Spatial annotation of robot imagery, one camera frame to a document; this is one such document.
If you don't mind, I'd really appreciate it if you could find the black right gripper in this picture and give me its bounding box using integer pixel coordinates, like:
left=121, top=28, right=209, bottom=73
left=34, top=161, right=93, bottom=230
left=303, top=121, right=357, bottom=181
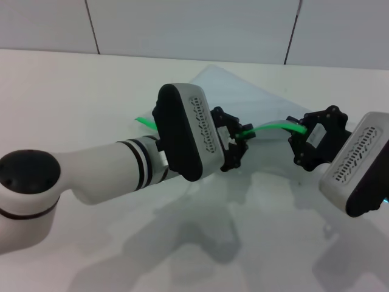
left=287, top=105, right=353, bottom=171

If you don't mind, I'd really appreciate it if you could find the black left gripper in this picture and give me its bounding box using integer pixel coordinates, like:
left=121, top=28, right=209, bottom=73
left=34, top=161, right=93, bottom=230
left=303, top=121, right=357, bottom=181
left=211, top=106, right=255, bottom=172

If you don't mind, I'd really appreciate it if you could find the clear green-zip document bag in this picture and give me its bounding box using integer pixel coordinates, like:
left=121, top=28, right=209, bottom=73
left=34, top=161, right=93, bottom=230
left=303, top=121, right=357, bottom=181
left=134, top=63, right=359, bottom=191

